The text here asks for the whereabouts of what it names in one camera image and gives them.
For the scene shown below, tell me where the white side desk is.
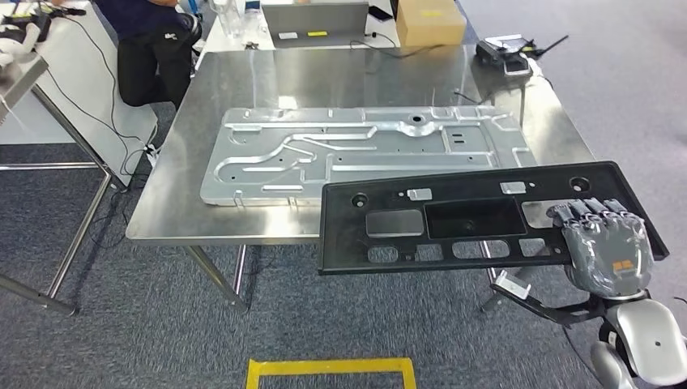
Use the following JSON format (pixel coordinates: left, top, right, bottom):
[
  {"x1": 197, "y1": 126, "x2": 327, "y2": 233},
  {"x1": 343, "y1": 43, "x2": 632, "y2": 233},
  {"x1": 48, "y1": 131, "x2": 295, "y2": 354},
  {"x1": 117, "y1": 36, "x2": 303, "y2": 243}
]
[{"x1": 0, "y1": 0, "x2": 160, "y2": 189}]

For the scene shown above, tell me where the stainless steel workbench table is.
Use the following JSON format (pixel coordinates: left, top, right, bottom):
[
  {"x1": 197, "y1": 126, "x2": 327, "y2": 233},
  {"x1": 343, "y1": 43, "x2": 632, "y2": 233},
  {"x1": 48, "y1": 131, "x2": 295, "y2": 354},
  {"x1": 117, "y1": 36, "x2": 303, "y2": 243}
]
[{"x1": 124, "y1": 45, "x2": 597, "y2": 315}]

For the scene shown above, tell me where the steel frame table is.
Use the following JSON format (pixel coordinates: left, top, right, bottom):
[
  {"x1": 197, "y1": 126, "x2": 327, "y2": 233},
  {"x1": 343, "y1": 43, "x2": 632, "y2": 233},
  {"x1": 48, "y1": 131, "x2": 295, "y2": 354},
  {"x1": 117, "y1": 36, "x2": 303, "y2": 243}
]
[{"x1": 0, "y1": 53, "x2": 113, "y2": 318}]

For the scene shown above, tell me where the person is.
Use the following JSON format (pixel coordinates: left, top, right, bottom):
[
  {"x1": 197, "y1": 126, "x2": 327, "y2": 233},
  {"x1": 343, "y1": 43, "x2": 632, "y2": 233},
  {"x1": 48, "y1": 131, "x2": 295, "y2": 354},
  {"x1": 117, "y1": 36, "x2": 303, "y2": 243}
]
[{"x1": 93, "y1": 0, "x2": 204, "y2": 109}]

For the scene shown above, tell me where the black plastic mounting plate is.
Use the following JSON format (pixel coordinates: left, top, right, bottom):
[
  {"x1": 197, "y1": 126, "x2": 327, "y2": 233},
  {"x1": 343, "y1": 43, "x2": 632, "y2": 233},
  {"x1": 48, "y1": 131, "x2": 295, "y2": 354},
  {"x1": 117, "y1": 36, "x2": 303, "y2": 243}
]
[{"x1": 316, "y1": 160, "x2": 670, "y2": 276}]

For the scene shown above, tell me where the clear water bottle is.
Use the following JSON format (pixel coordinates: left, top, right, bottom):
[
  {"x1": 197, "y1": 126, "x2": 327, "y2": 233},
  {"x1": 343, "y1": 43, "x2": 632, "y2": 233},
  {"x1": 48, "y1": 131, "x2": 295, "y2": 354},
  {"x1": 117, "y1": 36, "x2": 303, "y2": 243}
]
[{"x1": 211, "y1": 0, "x2": 248, "y2": 39}]

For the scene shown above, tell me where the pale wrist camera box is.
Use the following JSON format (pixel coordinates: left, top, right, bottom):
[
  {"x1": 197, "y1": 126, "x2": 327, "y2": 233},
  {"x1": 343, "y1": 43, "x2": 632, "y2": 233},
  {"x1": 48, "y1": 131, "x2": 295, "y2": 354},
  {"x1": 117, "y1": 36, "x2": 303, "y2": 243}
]
[{"x1": 494, "y1": 270, "x2": 532, "y2": 301}]

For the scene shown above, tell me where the brown cardboard box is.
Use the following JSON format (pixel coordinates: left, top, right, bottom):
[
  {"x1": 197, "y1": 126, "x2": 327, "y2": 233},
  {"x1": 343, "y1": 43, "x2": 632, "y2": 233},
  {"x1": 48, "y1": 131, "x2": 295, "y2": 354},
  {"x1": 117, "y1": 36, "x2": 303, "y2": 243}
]
[{"x1": 395, "y1": 0, "x2": 468, "y2": 49}]

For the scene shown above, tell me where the stamped metal sheet panel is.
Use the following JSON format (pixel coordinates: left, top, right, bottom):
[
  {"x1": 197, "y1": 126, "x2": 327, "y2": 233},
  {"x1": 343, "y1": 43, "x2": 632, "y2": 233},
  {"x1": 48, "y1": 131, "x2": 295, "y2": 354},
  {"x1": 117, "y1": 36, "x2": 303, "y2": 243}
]
[{"x1": 199, "y1": 105, "x2": 538, "y2": 207}]

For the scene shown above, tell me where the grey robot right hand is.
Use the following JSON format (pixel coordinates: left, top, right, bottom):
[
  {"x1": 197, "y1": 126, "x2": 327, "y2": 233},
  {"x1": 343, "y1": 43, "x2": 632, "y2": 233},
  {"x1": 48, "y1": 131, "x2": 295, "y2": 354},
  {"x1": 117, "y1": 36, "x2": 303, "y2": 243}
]
[{"x1": 546, "y1": 197, "x2": 656, "y2": 300}]

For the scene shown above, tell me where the grey laptop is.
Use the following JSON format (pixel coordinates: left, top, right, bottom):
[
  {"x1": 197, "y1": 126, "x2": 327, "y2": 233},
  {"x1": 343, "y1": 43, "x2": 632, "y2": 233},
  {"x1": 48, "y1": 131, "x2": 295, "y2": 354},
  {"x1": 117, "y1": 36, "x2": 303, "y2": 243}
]
[{"x1": 261, "y1": 1, "x2": 371, "y2": 49}]

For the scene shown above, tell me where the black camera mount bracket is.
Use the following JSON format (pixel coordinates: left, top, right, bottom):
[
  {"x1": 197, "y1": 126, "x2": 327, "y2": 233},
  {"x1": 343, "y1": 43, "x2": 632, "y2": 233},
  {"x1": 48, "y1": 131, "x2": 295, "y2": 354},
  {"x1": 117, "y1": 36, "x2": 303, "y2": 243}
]
[{"x1": 489, "y1": 281, "x2": 608, "y2": 327}]

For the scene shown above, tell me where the black remote controller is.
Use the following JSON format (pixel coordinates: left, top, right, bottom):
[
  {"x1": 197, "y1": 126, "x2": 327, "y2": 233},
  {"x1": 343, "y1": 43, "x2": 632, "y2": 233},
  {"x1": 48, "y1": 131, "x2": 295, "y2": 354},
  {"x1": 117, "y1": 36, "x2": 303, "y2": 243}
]
[{"x1": 475, "y1": 33, "x2": 570, "y2": 76}]

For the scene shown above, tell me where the white handheld controller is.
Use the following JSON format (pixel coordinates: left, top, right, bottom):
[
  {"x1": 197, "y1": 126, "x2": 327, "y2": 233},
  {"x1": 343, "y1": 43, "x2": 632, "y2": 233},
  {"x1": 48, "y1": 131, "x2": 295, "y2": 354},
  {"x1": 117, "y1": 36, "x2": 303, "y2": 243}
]
[{"x1": 0, "y1": 21, "x2": 41, "y2": 68}]

